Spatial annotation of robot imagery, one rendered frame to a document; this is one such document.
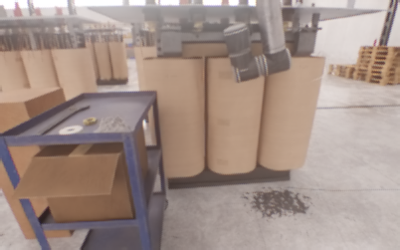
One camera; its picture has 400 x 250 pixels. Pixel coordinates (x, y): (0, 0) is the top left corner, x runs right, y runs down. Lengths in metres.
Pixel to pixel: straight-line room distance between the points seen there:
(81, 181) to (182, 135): 0.87
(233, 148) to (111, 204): 0.96
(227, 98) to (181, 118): 0.34
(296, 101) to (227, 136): 0.55
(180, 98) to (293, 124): 0.85
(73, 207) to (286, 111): 1.36
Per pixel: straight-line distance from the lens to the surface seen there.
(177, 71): 1.31
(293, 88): 1.54
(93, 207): 0.90
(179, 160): 1.53
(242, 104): 1.42
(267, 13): 0.99
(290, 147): 1.71
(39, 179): 0.79
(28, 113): 1.30
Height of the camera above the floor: 1.15
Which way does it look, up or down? 22 degrees down
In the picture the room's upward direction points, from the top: 1 degrees counter-clockwise
